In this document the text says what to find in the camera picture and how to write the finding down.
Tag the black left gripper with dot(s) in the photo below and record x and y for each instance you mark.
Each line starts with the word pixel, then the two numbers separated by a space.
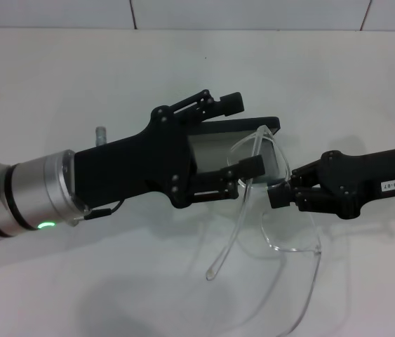
pixel 134 168

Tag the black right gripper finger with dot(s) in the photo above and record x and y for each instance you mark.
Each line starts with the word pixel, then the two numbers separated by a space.
pixel 232 103
pixel 253 166

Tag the clear white glasses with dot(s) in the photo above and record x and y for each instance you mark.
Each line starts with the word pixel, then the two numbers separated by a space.
pixel 261 132

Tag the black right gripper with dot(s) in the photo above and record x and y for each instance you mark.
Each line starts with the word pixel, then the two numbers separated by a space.
pixel 365 182

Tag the black glasses case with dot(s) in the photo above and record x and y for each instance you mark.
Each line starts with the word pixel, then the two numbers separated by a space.
pixel 239 123

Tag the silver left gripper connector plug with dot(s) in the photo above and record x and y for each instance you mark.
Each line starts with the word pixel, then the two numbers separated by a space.
pixel 101 135

